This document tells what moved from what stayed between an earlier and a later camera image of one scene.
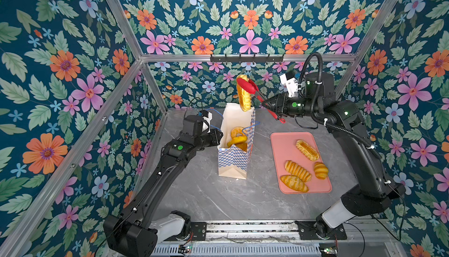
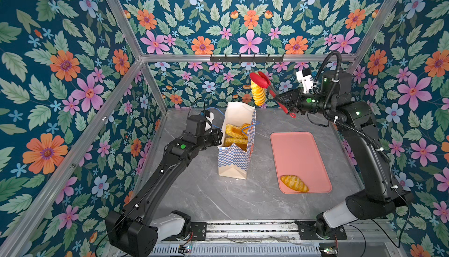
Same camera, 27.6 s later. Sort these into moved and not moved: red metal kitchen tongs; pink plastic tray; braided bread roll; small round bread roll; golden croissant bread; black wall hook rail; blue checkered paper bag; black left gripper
Moved: red metal kitchen tongs; small round bread roll; braided bread roll
Not moved: golden croissant bread; pink plastic tray; blue checkered paper bag; black wall hook rail; black left gripper
